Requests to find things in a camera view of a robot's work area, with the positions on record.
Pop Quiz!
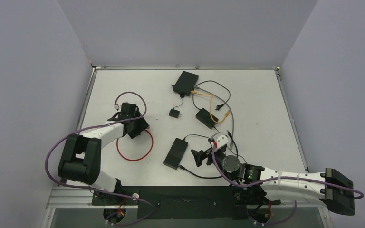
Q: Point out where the black power adapter brick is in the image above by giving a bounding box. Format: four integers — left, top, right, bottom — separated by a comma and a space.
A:
195, 108, 216, 129

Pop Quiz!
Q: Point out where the large black network switch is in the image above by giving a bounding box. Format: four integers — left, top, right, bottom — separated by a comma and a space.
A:
173, 71, 199, 96

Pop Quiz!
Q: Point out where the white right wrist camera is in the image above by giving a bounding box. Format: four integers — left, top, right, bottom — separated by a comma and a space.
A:
210, 132, 229, 150

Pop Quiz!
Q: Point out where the red orange ethernet cable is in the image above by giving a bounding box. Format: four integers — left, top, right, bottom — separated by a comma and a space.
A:
116, 129, 154, 162

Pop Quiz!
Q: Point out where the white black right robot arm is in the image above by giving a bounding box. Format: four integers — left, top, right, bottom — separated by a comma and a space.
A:
191, 149, 356, 216

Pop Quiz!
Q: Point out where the black adapter mains cord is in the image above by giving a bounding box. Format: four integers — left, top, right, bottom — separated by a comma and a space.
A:
192, 80, 231, 112

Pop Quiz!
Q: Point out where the small black wall adapter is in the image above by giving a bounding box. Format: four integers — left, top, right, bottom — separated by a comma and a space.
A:
169, 108, 180, 119

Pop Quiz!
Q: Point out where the black ethernet cable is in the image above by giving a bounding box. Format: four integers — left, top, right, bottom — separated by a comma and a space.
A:
178, 129, 248, 180

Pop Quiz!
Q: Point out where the small black labelled switch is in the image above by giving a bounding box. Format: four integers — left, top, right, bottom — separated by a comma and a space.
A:
163, 138, 188, 170

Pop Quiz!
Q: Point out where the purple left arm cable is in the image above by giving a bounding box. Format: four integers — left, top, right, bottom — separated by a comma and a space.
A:
45, 91, 155, 227

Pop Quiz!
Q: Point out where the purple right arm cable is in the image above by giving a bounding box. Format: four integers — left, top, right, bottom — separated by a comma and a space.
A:
211, 148, 365, 200

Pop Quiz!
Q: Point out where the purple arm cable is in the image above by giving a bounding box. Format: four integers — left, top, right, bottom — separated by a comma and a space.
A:
211, 148, 365, 200
45, 91, 155, 227

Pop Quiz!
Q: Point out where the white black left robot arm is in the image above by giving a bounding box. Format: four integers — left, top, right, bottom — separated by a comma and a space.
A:
58, 103, 149, 204

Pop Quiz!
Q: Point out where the black mounting base plate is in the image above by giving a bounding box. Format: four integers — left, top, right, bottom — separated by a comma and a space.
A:
91, 186, 281, 220

